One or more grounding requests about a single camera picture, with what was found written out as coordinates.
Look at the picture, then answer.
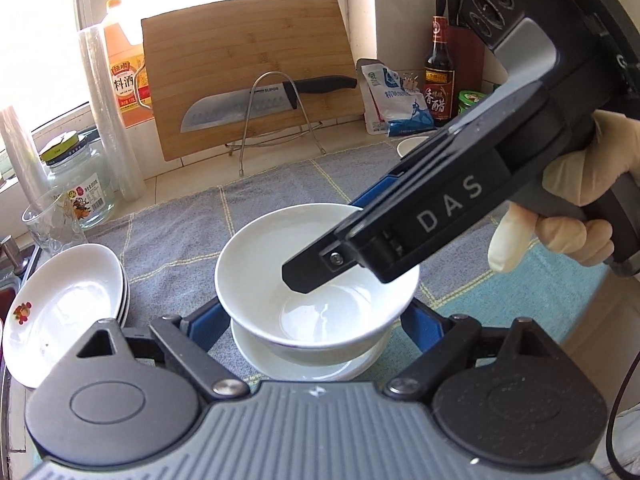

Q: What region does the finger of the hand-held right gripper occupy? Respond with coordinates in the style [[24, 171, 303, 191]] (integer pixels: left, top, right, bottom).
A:
[[281, 231, 362, 294], [349, 171, 405, 212]]

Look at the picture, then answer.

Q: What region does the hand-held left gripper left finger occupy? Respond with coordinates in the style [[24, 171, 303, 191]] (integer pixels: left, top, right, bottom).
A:
[[75, 300, 251, 401]]

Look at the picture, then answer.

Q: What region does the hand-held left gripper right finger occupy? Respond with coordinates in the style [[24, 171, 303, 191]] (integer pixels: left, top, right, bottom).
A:
[[385, 300, 564, 400]]

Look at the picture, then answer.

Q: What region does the white pink-flower bowl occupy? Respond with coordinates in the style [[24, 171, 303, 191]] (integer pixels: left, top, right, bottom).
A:
[[215, 202, 420, 351], [231, 317, 401, 382], [396, 136, 431, 159]]

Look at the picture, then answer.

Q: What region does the person's right hand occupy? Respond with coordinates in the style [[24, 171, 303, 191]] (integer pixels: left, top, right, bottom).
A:
[[487, 110, 640, 274]]

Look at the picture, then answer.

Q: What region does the blue and white salt bag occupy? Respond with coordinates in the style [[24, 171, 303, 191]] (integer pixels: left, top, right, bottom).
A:
[[367, 65, 436, 137]]

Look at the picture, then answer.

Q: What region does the grey checked mat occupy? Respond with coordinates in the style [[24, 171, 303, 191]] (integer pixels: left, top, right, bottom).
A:
[[85, 140, 501, 391]]

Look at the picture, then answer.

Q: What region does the green-lid jar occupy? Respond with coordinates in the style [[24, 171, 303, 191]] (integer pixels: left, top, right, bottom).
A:
[[457, 91, 489, 121]]

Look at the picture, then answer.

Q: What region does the dark vinegar bottle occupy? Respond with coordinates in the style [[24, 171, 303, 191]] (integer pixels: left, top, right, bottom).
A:
[[424, 16, 457, 128]]

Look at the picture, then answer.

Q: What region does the white seasoning bag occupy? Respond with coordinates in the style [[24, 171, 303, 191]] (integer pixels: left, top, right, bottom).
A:
[[356, 58, 396, 133]]

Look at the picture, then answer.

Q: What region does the knife block with knives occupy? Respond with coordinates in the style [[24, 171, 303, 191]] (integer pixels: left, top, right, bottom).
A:
[[434, 0, 487, 93]]

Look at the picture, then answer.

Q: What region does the clear drinking glass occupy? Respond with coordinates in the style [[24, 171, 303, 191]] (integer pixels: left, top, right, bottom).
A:
[[21, 187, 89, 256]]

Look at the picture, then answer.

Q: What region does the bamboo cutting board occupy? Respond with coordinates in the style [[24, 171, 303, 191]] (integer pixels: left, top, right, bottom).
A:
[[141, 0, 365, 162]]

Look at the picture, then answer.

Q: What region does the glass jar with label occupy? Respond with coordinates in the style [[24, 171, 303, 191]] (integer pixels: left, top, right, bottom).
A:
[[39, 130, 117, 229]]

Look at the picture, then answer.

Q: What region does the steel faucet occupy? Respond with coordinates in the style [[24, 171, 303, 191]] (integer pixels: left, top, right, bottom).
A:
[[0, 235, 27, 277]]

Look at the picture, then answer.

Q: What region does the large plastic wrap roll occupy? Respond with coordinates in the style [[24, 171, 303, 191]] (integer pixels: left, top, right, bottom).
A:
[[75, 25, 146, 202]]

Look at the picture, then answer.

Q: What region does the white garment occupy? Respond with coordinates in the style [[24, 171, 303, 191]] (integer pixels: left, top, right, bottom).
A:
[[612, 400, 640, 480]]

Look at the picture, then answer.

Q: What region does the small plastic wrap roll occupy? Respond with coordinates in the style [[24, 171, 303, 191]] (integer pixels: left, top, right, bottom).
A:
[[0, 105, 47, 183]]

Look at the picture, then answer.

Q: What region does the orange cooking wine bottle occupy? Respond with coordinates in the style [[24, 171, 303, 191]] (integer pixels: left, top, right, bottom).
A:
[[102, 0, 154, 129]]

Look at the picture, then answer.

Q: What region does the metal wire rack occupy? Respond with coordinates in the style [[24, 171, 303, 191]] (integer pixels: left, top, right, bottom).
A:
[[225, 71, 327, 177]]

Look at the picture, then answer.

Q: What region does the black-handled kitchen knife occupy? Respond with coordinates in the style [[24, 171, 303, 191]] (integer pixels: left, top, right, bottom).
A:
[[181, 76, 359, 134]]

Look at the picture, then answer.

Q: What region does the black cable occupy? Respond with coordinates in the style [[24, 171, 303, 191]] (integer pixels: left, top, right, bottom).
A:
[[605, 380, 640, 480]]

